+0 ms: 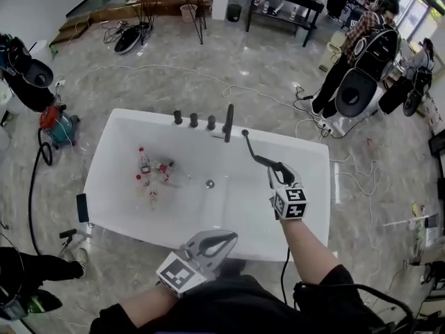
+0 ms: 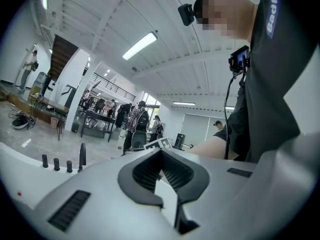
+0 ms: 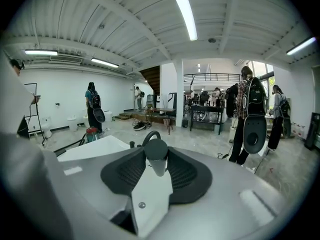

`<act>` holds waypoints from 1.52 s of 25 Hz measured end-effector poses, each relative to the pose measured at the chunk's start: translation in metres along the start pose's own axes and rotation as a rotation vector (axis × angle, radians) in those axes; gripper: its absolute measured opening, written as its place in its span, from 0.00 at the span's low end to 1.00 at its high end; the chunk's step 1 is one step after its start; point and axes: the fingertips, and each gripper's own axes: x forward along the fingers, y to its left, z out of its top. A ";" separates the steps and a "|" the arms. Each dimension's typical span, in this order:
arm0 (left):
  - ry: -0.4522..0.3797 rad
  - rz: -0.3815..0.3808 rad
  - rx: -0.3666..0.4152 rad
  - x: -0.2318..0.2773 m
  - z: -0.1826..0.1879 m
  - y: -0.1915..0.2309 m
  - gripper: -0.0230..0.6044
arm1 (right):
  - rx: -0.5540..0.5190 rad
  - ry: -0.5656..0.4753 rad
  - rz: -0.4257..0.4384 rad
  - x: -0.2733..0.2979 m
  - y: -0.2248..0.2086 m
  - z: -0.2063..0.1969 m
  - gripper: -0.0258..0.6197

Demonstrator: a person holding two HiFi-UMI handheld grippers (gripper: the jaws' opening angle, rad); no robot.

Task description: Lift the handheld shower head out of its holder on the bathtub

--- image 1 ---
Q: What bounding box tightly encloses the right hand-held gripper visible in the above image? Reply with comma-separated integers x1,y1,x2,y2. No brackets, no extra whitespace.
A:
266,163,309,221

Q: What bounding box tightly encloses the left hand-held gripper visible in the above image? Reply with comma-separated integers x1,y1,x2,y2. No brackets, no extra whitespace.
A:
155,230,239,299

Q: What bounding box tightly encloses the person's left forearm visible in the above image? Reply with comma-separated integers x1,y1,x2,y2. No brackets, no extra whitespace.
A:
119,283,182,329

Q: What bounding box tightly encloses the person's right forearm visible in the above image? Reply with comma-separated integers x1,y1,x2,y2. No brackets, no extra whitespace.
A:
279,216,342,285

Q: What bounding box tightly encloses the white bathtub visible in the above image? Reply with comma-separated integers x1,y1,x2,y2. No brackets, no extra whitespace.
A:
83,107,332,262

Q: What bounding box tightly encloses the white power strip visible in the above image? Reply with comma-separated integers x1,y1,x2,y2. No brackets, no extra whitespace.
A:
319,120,343,136

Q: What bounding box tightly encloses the person's black shirt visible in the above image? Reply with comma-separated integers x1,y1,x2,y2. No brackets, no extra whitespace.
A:
89,264,384,334

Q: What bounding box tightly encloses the clear capless bottle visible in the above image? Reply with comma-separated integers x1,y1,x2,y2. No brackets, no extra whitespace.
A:
147,181,160,212

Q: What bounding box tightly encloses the small bottle red label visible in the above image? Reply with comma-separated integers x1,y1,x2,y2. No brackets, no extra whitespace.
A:
152,159,177,174

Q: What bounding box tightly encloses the tall clear bottle red cap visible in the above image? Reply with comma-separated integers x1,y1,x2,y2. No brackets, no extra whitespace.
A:
138,146,152,175

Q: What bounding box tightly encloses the black flat tablet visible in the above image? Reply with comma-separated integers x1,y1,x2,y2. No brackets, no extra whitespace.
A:
76,193,89,224

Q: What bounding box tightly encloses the black shelf unit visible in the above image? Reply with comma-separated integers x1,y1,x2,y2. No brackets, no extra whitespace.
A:
428,128,445,177

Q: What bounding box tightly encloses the black trash bin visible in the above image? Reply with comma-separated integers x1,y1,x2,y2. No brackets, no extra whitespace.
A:
227,3,243,23

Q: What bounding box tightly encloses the pink wastebasket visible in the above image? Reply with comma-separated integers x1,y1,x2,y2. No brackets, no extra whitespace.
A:
179,3,199,24

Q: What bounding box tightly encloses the black and white shell backpack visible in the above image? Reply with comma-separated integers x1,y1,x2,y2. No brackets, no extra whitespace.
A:
113,26,142,56

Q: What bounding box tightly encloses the wooden step platform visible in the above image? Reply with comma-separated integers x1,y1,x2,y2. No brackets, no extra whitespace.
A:
49,11,94,45

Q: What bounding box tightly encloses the white cylindrical bin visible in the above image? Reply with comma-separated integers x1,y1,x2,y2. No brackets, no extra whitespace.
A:
29,39,54,63

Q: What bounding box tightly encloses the black floor cable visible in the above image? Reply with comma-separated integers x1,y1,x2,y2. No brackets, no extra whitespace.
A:
293,86,380,140

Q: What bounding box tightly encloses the white extension cable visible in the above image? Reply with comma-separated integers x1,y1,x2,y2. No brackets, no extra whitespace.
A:
295,116,384,285

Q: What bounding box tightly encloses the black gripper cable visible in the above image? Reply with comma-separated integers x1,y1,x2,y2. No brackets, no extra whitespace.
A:
279,246,415,331

